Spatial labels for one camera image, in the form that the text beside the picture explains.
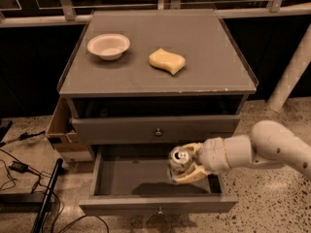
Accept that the black stand pole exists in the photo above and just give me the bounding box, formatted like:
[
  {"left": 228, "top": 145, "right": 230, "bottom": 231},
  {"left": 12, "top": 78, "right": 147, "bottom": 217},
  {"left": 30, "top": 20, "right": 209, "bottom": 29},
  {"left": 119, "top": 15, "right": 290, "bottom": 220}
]
[{"left": 31, "top": 158, "right": 63, "bottom": 233}]

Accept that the cardboard box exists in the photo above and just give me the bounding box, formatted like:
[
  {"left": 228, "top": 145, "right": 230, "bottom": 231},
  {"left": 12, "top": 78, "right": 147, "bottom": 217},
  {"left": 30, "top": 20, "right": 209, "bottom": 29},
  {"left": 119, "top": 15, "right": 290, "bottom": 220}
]
[{"left": 46, "top": 98, "right": 93, "bottom": 163}]

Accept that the white diagonal post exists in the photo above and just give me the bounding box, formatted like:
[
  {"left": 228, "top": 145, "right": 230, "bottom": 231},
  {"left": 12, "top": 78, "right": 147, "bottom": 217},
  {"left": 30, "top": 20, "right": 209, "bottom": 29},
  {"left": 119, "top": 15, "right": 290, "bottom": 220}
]
[{"left": 267, "top": 24, "right": 311, "bottom": 112}]

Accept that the upper grey drawer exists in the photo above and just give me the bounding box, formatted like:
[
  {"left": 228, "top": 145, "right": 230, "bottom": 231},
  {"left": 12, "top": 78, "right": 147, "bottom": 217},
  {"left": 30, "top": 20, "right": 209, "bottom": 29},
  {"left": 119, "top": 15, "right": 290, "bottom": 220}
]
[{"left": 69, "top": 95, "right": 245, "bottom": 145}]

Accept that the metal window railing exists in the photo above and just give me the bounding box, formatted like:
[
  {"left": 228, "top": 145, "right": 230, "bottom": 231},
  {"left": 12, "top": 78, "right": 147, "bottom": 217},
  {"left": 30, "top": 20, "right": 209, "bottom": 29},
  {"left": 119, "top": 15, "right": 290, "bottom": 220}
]
[{"left": 0, "top": 0, "right": 311, "bottom": 27}]

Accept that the black tool on floor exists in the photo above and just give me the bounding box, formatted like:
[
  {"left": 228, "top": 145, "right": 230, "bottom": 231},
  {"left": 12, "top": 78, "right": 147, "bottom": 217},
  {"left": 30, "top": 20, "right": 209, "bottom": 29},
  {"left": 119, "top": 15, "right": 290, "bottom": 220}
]
[{"left": 0, "top": 131, "right": 46, "bottom": 148}]

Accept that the yellow sponge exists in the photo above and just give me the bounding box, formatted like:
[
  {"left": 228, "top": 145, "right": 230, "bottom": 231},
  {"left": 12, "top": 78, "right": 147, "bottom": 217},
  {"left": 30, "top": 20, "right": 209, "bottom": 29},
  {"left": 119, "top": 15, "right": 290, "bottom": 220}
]
[{"left": 149, "top": 49, "right": 186, "bottom": 76}]

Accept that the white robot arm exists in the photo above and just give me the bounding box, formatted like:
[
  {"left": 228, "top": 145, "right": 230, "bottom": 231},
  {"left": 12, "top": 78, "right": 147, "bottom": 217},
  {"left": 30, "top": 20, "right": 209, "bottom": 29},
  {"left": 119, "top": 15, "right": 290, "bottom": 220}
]
[{"left": 168, "top": 120, "right": 311, "bottom": 184}]

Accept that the open middle drawer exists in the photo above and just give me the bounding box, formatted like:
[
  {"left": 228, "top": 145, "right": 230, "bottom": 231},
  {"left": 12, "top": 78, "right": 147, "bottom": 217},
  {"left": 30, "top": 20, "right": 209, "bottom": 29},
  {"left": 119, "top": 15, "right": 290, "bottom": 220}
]
[{"left": 80, "top": 144, "right": 238, "bottom": 216}]

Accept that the black power adapter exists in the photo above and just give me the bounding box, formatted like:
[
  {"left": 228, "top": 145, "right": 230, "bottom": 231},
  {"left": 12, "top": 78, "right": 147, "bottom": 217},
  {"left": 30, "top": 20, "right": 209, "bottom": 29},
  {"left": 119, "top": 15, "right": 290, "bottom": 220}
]
[{"left": 9, "top": 161, "right": 28, "bottom": 174}]

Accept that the grey drawer cabinet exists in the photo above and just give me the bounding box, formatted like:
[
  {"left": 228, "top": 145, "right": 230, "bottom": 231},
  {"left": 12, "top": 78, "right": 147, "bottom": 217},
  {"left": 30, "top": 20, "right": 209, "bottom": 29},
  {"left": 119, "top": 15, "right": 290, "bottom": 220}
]
[{"left": 56, "top": 9, "right": 259, "bottom": 167}]

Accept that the green white 7up can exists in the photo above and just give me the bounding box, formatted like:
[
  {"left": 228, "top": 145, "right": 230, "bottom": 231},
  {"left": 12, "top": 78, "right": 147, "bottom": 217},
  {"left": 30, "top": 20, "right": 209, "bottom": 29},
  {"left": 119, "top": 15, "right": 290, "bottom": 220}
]
[{"left": 168, "top": 147, "right": 192, "bottom": 180}]

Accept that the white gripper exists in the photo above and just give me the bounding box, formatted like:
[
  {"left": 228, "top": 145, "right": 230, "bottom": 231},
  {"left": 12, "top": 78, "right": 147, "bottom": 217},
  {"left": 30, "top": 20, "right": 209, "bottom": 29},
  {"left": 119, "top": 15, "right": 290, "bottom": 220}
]
[{"left": 172, "top": 138, "right": 230, "bottom": 184}]

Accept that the white paper bowl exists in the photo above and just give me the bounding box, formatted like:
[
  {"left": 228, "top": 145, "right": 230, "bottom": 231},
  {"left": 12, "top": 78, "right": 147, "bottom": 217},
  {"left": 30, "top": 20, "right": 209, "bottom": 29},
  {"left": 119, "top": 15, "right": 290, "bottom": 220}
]
[{"left": 87, "top": 34, "right": 130, "bottom": 61}]

